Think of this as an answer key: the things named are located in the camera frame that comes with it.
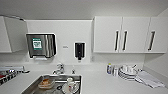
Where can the black soap dispenser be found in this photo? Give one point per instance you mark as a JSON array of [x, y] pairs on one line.
[[79, 50]]

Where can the white wall outlet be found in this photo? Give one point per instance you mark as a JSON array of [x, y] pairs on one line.
[[92, 58]]

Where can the small sink deck knob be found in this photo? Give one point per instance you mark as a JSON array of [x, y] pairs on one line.
[[73, 71]]

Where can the utensil on plates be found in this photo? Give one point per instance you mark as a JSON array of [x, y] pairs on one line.
[[134, 67]]

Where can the stack of white plates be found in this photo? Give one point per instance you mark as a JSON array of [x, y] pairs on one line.
[[127, 73]]

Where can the brown bowl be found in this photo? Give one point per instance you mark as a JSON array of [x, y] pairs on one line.
[[46, 83]]

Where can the white plate in sink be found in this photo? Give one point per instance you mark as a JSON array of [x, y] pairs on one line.
[[76, 89]]

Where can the steel kitchen sink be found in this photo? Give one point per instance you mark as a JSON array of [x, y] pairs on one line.
[[50, 86]]

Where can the blue dish soap bottle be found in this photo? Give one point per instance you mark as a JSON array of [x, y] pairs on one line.
[[109, 69]]

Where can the chrome sink faucet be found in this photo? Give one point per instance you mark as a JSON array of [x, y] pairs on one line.
[[60, 69]]

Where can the white mug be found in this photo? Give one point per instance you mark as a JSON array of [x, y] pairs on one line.
[[69, 85]]

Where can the dish drying rack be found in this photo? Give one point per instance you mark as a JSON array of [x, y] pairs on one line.
[[10, 75]]

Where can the steel paper towel dispenser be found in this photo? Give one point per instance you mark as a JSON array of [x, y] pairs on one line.
[[40, 45]]

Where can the white wall cabinet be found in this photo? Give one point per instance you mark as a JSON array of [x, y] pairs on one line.
[[130, 35], [11, 35]]

